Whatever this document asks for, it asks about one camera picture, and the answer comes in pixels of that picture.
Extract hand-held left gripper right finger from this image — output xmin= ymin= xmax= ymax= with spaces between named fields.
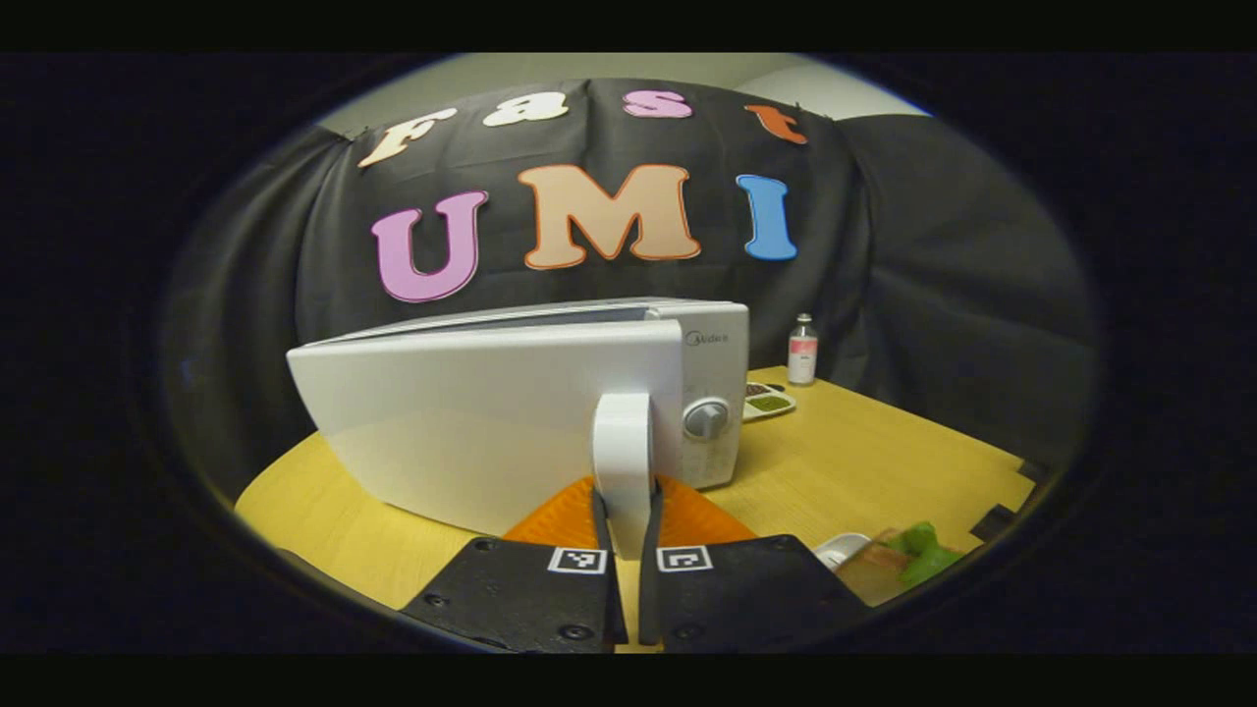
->
xmin=638 ymin=476 xmax=875 ymax=655

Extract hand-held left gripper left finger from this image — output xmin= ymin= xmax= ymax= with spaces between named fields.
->
xmin=398 ymin=476 xmax=628 ymax=655

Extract white microwave oven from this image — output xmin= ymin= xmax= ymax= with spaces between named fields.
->
xmin=285 ymin=298 xmax=752 ymax=561

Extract sandwich with green lettuce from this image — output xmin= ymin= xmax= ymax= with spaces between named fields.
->
xmin=864 ymin=520 xmax=968 ymax=592

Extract small white plate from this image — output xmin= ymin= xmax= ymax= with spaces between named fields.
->
xmin=813 ymin=532 xmax=873 ymax=572

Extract white divided condiment dish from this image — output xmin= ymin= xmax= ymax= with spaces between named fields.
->
xmin=743 ymin=381 xmax=797 ymax=423

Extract clear bottle with pink label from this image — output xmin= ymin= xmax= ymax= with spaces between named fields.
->
xmin=787 ymin=313 xmax=819 ymax=386

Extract black backdrop cloth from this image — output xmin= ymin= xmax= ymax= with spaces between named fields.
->
xmin=162 ymin=79 xmax=1101 ymax=502

